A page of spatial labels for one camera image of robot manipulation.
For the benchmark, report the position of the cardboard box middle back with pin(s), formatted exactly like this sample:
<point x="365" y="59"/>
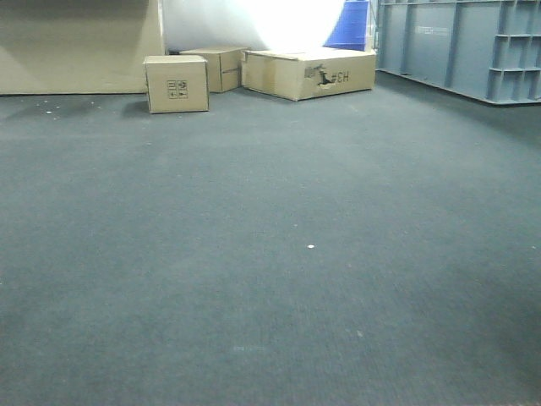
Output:
<point x="223" y="66"/>

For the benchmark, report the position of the grey plastic crate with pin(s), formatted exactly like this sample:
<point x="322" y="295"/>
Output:
<point x="485" y="50"/>

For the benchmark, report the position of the blue plastic object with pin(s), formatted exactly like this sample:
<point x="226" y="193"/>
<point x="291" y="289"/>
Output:
<point x="351" y="27"/>

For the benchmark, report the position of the large beige cardboard panel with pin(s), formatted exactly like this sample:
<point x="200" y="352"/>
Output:
<point x="78" y="47"/>

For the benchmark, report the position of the large flat cardboard box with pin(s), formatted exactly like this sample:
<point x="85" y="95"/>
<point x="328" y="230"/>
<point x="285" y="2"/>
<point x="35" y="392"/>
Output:
<point x="301" y="76"/>

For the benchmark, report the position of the small cardboard box front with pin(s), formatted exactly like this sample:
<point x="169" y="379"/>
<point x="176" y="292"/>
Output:
<point x="176" y="83"/>

